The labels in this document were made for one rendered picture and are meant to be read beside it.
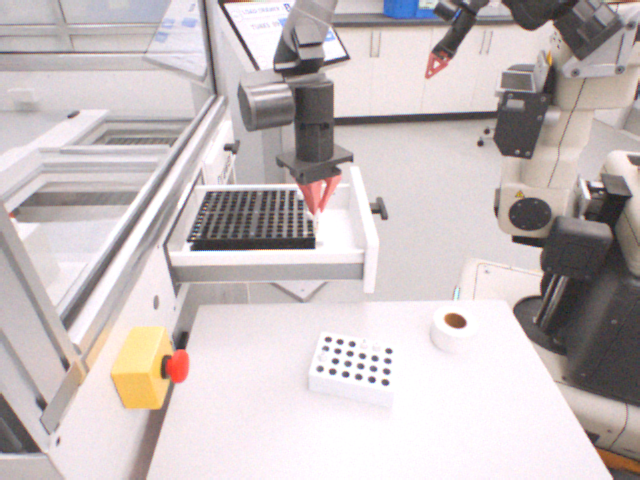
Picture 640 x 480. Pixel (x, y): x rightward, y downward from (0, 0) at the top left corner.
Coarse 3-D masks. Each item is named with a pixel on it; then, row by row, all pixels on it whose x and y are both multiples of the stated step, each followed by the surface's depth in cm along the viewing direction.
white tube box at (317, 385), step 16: (320, 336) 64; (336, 336) 64; (336, 352) 63; (352, 352) 62; (368, 352) 61; (384, 352) 61; (320, 368) 60; (336, 368) 59; (352, 368) 59; (368, 368) 59; (384, 368) 59; (320, 384) 58; (336, 384) 58; (352, 384) 57; (368, 384) 57; (384, 384) 58; (368, 400) 58; (384, 400) 57
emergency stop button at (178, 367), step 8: (176, 352) 49; (184, 352) 50; (168, 360) 49; (176, 360) 48; (184, 360) 49; (168, 368) 49; (176, 368) 48; (184, 368) 49; (176, 376) 48; (184, 376) 49
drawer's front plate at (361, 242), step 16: (352, 176) 83; (352, 192) 83; (352, 208) 84; (368, 208) 72; (352, 224) 83; (368, 224) 67; (368, 240) 63; (368, 256) 64; (368, 272) 66; (368, 288) 68
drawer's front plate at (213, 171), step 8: (224, 128) 107; (224, 136) 102; (232, 136) 114; (216, 144) 97; (216, 152) 93; (224, 152) 102; (208, 160) 89; (216, 160) 93; (224, 160) 102; (232, 160) 113; (208, 168) 89; (216, 168) 93; (224, 168) 102; (208, 176) 90; (216, 176) 92; (224, 176) 102; (208, 184) 92; (216, 184) 92; (224, 184) 101
